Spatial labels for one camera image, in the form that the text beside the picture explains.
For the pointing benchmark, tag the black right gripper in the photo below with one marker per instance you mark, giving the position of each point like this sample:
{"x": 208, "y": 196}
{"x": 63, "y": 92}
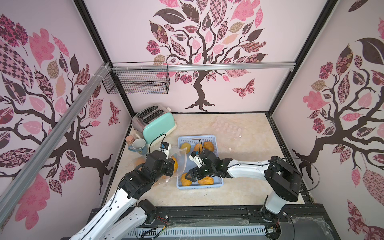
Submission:
{"x": 197, "y": 171}

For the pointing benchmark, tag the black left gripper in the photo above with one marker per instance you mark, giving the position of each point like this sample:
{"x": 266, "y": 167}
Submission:
{"x": 170, "y": 165}

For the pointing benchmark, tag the light blue perforated plastic basket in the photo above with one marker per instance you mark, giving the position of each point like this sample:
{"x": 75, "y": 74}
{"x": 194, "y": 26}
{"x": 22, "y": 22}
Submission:
{"x": 193, "y": 141}

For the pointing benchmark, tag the clear blue zipper bag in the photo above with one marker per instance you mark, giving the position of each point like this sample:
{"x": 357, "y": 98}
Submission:
{"x": 140, "y": 163}

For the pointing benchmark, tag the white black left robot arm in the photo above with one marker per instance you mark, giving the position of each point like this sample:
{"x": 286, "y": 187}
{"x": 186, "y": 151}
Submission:
{"x": 119, "y": 215}

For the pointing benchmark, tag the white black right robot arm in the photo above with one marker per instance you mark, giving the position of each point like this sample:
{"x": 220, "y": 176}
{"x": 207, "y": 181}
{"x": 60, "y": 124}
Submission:
{"x": 284, "y": 179}

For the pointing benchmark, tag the white blue ceramic mug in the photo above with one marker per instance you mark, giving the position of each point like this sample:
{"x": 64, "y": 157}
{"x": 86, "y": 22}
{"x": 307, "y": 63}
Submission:
{"x": 139, "y": 146}

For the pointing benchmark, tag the yellow-green potato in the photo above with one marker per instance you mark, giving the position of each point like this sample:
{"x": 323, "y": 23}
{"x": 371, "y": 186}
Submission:
{"x": 186, "y": 146}

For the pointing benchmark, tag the brown potato right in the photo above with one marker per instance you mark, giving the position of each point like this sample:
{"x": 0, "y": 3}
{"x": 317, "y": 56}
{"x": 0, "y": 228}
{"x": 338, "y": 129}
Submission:
{"x": 209, "y": 146}

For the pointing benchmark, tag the small pink cup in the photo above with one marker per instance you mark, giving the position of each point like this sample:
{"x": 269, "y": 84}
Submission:
{"x": 129, "y": 140}

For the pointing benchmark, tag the mint green silver toaster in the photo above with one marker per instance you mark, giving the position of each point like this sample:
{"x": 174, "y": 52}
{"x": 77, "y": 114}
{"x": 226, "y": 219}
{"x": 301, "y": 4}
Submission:
{"x": 152, "y": 122}

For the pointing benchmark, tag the white slotted cable duct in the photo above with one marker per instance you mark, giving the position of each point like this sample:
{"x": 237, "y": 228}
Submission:
{"x": 195, "y": 232}

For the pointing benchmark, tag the black wire wall basket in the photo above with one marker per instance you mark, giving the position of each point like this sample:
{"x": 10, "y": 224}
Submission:
{"x": 138, "y": 78}

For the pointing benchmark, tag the aluminium rail back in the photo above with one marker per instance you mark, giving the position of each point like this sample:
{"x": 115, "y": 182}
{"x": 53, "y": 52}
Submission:
{"x": 206, "y": 67}

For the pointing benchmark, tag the black base frame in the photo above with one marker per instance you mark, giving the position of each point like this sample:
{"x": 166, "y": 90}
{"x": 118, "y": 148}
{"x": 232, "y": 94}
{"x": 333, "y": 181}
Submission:
{"x": 294, "y": 222}

